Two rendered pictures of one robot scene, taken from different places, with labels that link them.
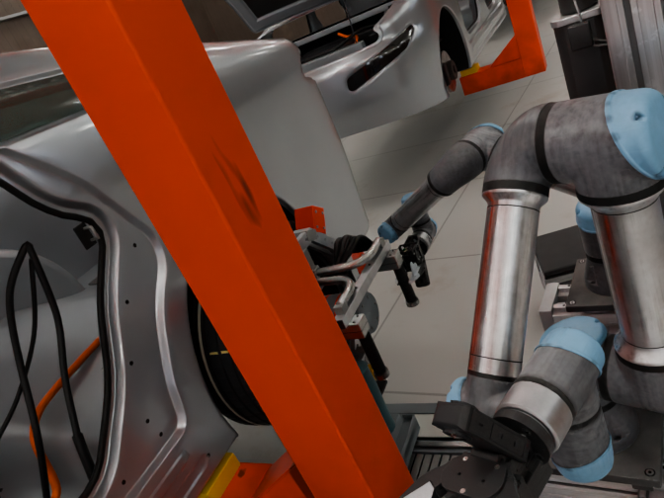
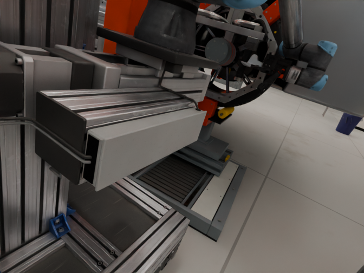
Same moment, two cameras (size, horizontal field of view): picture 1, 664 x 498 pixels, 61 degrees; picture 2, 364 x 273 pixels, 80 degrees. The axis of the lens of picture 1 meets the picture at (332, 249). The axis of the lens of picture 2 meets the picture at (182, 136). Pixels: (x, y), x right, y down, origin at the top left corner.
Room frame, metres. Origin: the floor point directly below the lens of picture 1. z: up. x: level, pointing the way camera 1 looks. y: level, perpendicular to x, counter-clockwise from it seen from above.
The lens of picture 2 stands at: (1.14, -1.21, 0.84)
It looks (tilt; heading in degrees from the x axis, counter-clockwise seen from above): 22 degrees down; 75
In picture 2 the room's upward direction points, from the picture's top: 17 degrees clockwise
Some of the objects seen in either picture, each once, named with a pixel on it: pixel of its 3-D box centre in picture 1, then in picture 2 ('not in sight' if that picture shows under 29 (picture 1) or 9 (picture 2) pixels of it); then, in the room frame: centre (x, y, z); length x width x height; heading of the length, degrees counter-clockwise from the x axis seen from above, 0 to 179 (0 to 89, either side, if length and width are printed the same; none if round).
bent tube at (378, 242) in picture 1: (344, 248); (249, 20); (1.60, -0.04, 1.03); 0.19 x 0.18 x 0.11; 57
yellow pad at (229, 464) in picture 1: (206, 477); not in sight; (1.28, 0.59, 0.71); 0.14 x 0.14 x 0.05; 57
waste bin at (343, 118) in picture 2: not in sight; (349, 123); (6.00, 2.95, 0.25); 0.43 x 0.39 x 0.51; 141
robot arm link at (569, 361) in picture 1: (559, 375); not in sight; (0.53, -0.19, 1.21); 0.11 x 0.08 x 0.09; 127
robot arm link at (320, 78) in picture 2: (424, 231); (311, 79); (1.85, -0.33, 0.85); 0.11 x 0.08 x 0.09; 147
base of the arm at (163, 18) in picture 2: (613, 262); (169, 24); (1.18, -0.63, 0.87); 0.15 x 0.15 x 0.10
